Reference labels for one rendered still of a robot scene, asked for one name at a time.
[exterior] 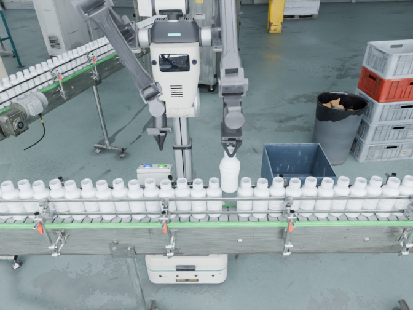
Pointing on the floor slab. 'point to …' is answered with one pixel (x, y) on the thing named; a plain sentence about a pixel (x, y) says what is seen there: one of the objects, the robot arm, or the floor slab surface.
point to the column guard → (275, 16)
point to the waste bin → (337, 124)
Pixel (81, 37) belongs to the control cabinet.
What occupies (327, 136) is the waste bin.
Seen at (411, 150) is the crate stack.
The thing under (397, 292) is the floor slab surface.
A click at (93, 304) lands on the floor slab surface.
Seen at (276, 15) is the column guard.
